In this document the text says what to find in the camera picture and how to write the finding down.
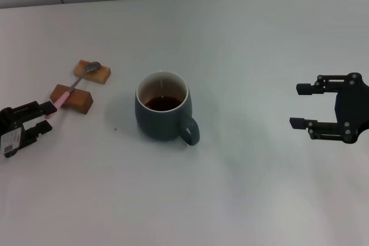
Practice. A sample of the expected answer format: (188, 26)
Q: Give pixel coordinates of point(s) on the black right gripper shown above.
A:
(353, 107)

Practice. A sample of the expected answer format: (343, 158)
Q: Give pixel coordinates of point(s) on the dark coffee liquid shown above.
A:
(164, 103)

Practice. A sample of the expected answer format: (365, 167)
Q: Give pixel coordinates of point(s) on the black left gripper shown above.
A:
(11, 136)

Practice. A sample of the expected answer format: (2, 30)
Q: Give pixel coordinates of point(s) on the dark grey ceramic cup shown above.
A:
(161, 125)

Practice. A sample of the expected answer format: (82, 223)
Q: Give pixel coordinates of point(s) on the light wooden block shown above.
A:
(98, 76)

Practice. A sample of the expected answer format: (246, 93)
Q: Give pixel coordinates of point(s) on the dark brown wooden block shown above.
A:
(79, 99)

